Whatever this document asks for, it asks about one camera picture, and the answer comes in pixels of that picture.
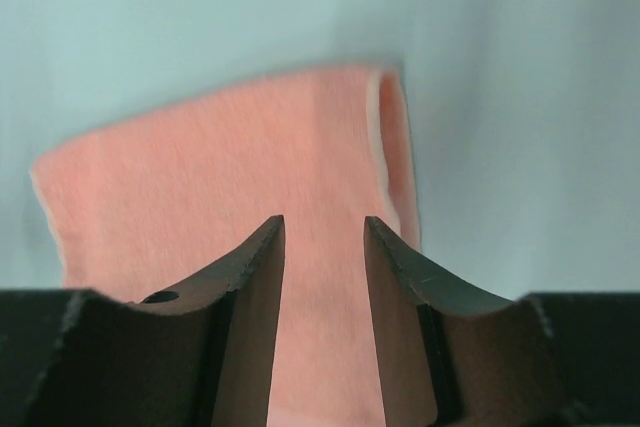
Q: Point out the pink striped towel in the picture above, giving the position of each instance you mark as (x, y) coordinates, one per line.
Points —
(142, 204)

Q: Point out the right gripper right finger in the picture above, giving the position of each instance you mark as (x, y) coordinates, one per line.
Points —
(452, 354)

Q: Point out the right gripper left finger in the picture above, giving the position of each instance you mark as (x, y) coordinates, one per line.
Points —
(197, 353)

